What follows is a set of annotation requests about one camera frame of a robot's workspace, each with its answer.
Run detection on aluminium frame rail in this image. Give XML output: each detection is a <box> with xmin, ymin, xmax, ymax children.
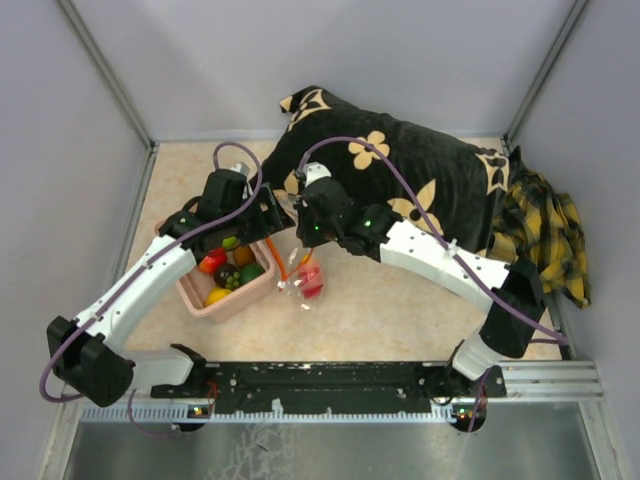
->
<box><xmin>80</xmin><ymin>360</ymin><xmax>603</xmax><ymax>432</ymax></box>

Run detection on brown toy kiwi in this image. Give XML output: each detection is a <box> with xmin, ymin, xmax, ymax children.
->
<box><xmin>232</xmin><ymin>246</ymin><xmax>256</xmax><ymax>269</ymax></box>

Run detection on yellow plaid shirt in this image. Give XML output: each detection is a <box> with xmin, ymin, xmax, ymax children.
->
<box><xmin>487</xmin><ymin>146</ymin><xmax>592</xmax><ymax>309</ymax></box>

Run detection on red yellow toy apple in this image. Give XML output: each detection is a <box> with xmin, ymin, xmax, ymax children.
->
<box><xmin>198</xmin><ymin>247</ymin><xmax>227</xmax><ymax>275</ymax></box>

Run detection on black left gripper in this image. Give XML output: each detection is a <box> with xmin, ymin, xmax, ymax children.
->
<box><xmin>222</xmin><ymin>183</ymin><xmax>295</xmax><ymax>246</ymax></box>

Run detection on yellow toy lemon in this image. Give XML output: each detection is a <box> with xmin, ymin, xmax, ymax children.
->
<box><xmin>204</xmin><ymin>287</ymin><xmax>232</xmax><ymax>308</ymax></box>

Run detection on pink plastic basket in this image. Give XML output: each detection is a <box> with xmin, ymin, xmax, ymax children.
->
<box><xmin>176</xmin><ymin>241</ymin><xmax>278</xmax><ymax>323</ymax></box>

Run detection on green toy grapes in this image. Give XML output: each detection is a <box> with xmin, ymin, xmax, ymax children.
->
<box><xmin>224</xmin><ymin>272</ymin><xmax>241</xmax><ymax>291</ymax></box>

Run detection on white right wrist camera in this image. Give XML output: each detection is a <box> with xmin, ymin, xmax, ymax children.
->
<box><xmin>296</xmin><ymin>162</ymin><xmax>332</xmax><ymax>189</ymax></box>

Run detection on black floral pillow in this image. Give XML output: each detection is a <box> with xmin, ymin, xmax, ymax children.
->
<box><xmin>262</xmin><ymin>86</ymin><xmax>512</xmax><ymax>253</ymax></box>

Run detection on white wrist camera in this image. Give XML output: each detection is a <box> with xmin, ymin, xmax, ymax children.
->
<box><xmin>296</xmin><ymin>162</ymin><xmax>332</xmax><ymax>189</ymax></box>
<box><xmin>231</xmin><ymin>162</ymin><xmax>253</xmax><ymax>200</ymax></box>

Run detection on red toy pepper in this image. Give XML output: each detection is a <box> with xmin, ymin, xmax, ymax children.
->
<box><xmin>295</xmin><ymin>264</ymin><xmax>325</xmax><ymax>299</ymax></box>

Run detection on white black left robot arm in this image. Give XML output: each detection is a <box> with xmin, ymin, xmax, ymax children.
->
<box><xmin>39</xmin><ymin>168</ymin><xmax>293</xmax><ymax>407</ymax></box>

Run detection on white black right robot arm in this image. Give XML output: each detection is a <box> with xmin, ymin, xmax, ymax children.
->
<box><xmin>295</xmin><ymin>176</ymin><xmax>546</xmax><ymax>396</ymax></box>

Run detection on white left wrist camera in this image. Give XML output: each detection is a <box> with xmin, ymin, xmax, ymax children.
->
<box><xmin>231</xmin><ymin>162</ymin><xmax>253</xmax><ymax>200</ymax></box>

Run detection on dark purple toy fruit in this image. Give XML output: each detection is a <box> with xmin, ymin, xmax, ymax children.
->
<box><xmin>213</xmin><ymin>263</ymin><xmax>240</xmax><ymax>288</ymax></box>

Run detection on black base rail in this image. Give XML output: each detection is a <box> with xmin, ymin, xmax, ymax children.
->
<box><xmin>151</xmin><ymin>362</ymin><xmax>507</xmax><ymax>415</ymax></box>

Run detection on green toy lime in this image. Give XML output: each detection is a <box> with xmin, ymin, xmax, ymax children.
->
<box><xmin>239</xmin><ymin>263</ymin><xmax>265</xmax><ymax>286</ymax></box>

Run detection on clear zip bag red zipper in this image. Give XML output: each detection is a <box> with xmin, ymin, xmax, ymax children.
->
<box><xmin>264</xmin><ymin>192</ymin><xmax>329</xmax><ymax>312</ymax></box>

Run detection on green toy pear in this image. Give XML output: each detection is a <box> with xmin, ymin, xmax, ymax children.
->
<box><xmin>222</xmin><ymin>236</ymin><xmax>240</xmax><ymax>251</ymax></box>

